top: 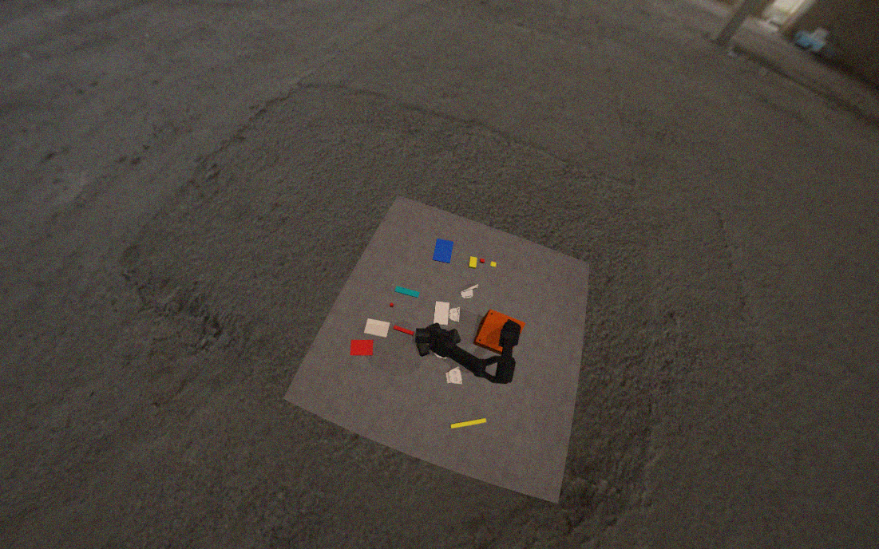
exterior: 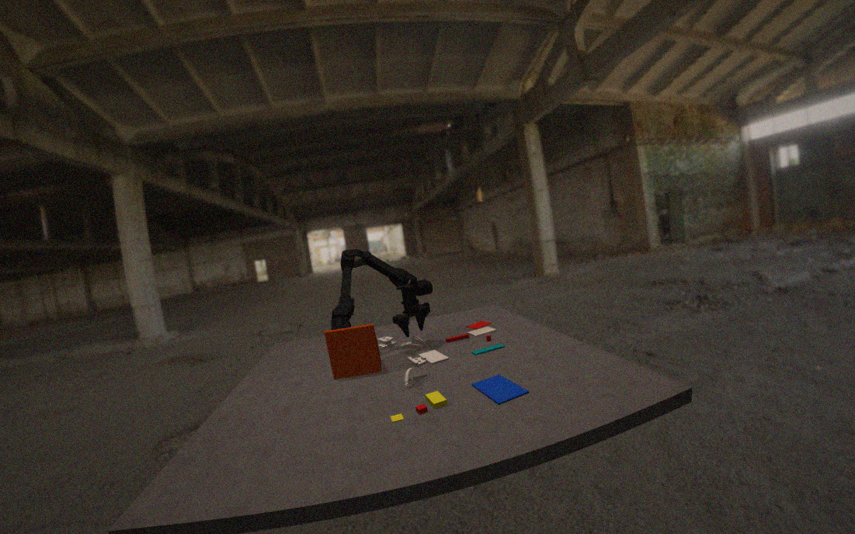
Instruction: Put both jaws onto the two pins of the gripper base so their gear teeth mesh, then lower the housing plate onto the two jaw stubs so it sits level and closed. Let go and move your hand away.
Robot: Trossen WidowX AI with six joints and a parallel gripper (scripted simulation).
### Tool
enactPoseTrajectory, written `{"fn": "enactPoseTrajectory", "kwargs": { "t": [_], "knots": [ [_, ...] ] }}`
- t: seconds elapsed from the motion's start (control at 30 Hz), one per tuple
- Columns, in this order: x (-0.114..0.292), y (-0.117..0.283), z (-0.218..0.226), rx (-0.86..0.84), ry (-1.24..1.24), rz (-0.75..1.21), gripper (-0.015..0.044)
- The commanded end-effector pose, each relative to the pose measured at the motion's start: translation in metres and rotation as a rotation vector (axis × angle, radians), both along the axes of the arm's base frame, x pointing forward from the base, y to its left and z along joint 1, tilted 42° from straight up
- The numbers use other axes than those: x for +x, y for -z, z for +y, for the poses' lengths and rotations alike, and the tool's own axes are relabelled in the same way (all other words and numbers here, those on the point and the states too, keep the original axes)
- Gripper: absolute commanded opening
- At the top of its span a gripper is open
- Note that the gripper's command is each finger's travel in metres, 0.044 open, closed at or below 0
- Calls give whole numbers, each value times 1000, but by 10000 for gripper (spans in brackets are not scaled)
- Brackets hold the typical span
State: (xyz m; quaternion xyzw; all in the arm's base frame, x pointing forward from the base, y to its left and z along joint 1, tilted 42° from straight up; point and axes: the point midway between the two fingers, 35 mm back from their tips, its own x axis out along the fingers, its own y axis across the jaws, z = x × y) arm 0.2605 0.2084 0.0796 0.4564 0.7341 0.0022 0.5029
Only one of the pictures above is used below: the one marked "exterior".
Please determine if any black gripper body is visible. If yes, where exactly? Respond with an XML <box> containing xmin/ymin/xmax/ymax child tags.
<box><xmin>392</xmin><ymin>298</ymin><xmax>419</xmax><ymax>324</ymax></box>

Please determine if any teal flat bar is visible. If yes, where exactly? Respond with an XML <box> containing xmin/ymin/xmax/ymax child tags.
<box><xmin>472</xmin><ymin>344</ymin><xmax>505</xmax><ymax>355</ymax></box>

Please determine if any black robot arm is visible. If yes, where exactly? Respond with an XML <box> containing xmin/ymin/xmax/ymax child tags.
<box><xmin>331</xmin><ymin>249</ymin><xmax>433</xmax><ymax>331</ymax></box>

